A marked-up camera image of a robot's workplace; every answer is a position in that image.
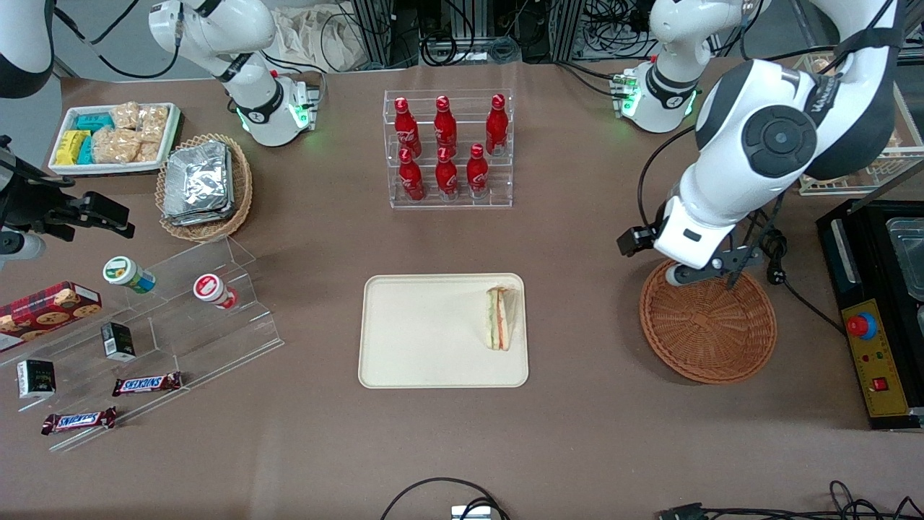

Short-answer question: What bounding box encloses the black cable with connector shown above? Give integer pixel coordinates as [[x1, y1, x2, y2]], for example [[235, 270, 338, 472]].
[[658, 480, 924, 520]]

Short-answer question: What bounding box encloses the small black carton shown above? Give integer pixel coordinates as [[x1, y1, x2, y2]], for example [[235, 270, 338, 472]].
[[100, 321, 136, 362], [17, 359, 56, 400]]

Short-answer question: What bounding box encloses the silver foil pouch stack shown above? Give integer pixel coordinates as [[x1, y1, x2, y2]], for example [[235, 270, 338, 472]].
[[162, 140, 235, 227]]

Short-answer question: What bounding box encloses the red plaid cookie box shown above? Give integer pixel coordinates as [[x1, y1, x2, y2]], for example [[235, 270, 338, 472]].
[[0, 281, 103, 352]]

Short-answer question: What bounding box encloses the yellow snack pack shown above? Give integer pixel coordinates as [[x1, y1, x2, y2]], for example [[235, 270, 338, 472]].
[[55, 130, 91, 167]]

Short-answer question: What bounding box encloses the yellow black control box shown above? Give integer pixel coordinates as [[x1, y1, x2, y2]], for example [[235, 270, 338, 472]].
[[816, 199, 924, 433]]

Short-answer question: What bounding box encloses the brown round wicker basket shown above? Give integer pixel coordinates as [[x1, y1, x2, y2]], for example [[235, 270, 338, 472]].
[[639, 259, 778, 384]]

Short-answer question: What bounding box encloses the clear acrylic bottle rack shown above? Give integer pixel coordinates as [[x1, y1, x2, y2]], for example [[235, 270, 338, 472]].
[[383, 89, 515, 210]]

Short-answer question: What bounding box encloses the white rectangular snack tray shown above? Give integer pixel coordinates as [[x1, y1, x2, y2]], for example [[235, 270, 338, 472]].
[[48, 102, 181, 176]]

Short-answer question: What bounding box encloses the red lid snack cup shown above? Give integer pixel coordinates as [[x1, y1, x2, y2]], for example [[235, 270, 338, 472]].
[[193, 273, 239, 311]]

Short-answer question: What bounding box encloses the white wire shelf rack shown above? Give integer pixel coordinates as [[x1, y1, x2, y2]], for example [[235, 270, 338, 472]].
[[794, 51, 924, 197]]

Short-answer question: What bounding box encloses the triangle sandwich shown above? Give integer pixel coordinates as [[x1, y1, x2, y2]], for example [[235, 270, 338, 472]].
[[485, 286, 518, 352]]

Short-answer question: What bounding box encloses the beige plastic serving tray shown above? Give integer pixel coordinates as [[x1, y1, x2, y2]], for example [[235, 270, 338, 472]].
[[358, 273, 530, 389]]

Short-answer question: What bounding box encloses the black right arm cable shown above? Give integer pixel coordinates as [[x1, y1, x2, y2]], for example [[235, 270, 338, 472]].
[[52, 0, 185, 80]]

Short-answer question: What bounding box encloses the red cola bottle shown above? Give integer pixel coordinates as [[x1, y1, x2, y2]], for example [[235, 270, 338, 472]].
[[466, 143, 490, 198], [393, 97, 422, 158], [435, 147, 459, 200], [485, 93, 509, 156], [398, 148, 425, 202], [434, 95, 458, 156]]

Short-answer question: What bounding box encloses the brown snickers bar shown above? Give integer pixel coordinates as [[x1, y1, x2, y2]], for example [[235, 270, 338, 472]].
[[41, 407, 118, 436], [112, 372, 183, 397]]

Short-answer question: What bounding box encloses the clear acrylic step display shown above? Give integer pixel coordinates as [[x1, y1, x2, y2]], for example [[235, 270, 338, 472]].
[[0, 235, 284, 454]]

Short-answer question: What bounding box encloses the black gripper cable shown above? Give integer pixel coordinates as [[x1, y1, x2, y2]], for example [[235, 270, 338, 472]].
[[637, 126, 699, 232]]

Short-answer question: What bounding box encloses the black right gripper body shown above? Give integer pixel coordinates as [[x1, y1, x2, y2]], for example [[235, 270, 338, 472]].
[[0, 136, 77, 243]]

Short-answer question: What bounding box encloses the aluminium frame post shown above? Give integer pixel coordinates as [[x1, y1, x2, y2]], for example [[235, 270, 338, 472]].
[[346, 0, 394, 69], [552, 0, 585, 62]]

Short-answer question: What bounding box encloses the green lid snack cup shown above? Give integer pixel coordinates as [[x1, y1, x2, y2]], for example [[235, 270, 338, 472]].
[[103, 256, 157, 294]]

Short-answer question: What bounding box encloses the tan oval wicker basket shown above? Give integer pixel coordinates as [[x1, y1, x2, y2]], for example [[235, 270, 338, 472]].
[[155, 133, 253, 242]]

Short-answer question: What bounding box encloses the beige cloth bag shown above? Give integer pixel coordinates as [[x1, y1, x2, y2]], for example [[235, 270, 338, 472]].
[[271, 4, 369, 73]]

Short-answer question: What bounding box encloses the black looped cable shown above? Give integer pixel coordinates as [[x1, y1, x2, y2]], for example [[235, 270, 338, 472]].
[[380, 477, 510, 520]]

